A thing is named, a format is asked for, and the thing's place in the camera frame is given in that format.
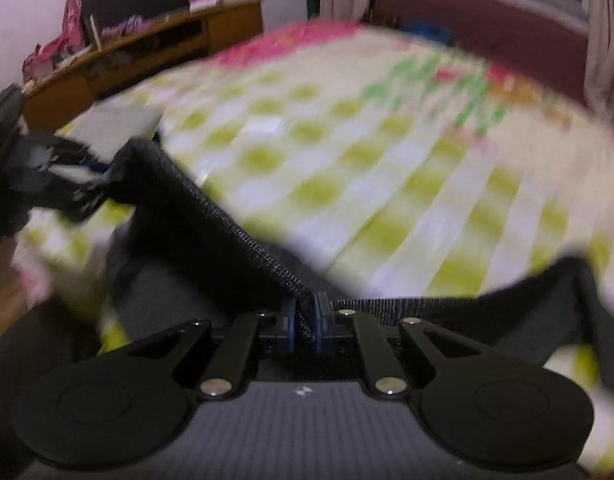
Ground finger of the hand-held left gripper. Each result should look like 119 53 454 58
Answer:
30 132 113 183
37 182 110 223

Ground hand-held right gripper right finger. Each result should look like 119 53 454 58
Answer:
313 291 490 401

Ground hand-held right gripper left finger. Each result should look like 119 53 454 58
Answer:
128 297 295 402

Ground dark grey pants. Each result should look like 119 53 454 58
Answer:
102 137 614 391

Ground light grey folded cloth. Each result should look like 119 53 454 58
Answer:
70 104 164 157

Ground pink cloth cover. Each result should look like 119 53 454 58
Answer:
24 0 218 78

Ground green checkered printed blanket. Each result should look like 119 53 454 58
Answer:
12 20 614 476

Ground wooden cabinet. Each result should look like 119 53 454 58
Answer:
22 0 265 133

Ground blue cloth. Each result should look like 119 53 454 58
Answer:
402 20 455 45

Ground maroon headboard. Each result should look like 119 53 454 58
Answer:
372 0 592 106

